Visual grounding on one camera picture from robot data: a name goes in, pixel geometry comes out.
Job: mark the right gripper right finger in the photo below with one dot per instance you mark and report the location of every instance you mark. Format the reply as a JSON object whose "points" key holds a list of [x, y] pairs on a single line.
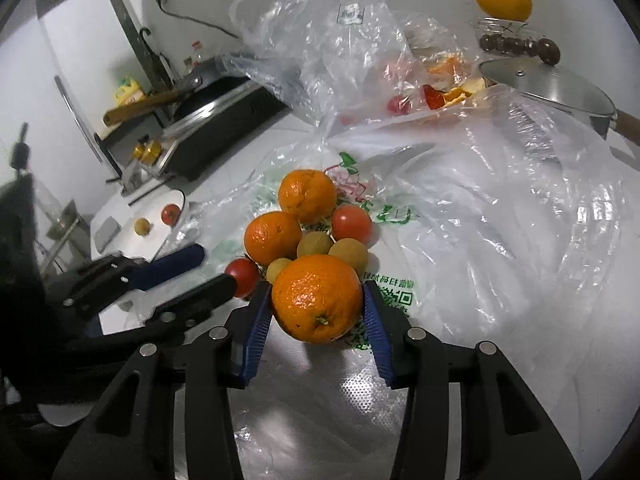
{"points": [[407, 357]]}

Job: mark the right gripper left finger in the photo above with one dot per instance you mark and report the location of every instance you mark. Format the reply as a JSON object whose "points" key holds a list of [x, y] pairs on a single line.
{"points": [[227, 357]]}

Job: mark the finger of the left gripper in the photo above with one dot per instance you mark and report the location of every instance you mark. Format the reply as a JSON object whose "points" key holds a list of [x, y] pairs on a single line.
{"points": [[194, 306], [151, 274]]}

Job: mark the red cherry tomato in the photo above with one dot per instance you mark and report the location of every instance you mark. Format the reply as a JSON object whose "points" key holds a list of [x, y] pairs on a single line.
{"points": [[350, 221], [246, 275]]}

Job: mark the yellow-green small fruit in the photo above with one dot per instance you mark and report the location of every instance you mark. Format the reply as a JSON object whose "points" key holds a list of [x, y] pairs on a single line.
{"points": [[314, 243], [275, 268], [353, 252]]}

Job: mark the orange tangerine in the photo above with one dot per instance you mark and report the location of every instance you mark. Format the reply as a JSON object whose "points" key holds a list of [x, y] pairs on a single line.
{"points": [[308, 194], [273, 235]]}

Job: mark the large orange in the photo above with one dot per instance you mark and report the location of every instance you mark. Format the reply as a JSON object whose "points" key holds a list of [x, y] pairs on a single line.
{"points": [[317, 299]]}

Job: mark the yellow-green fruit on plate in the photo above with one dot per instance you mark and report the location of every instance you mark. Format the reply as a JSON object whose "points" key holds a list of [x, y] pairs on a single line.
{"points": [[142, 227]]}

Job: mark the grey smartphone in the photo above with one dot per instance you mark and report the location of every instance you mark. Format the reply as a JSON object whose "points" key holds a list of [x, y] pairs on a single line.
{"points": [[105, 235]]}

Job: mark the red tomato on plate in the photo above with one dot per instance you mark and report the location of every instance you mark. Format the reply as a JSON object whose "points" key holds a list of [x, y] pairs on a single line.
{"points": [[170, 214]]}

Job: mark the black chopstick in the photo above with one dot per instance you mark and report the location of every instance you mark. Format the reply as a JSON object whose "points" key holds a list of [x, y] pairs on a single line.
{"points": [[147, 191]]}

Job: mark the steel dome lid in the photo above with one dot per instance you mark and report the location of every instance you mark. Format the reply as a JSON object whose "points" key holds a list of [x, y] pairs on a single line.
{"points": [[137, 176]]}

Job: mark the induction cooker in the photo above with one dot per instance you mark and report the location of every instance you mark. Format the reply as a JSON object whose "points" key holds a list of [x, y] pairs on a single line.
{"points": [[193, 142]]}

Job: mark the printed white plastic bag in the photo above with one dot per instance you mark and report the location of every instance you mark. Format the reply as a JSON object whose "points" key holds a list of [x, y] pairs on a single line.
{"points": [[501, 220]]}

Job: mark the yellow oil bottle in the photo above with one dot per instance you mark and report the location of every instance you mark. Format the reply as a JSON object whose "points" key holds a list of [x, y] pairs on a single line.
{"points": [[128, 91]]}

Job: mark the clear plastic bag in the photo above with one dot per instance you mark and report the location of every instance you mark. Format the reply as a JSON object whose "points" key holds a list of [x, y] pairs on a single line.
{"points": [[342, 63]]}

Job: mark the steel pot lid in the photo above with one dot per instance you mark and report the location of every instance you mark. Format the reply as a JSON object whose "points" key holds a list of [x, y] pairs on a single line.
{"points": [[542, 79]]}

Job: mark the black wok wooden handle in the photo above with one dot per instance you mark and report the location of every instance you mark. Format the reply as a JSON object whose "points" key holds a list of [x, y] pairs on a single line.
{"points": [[209, 89]]}

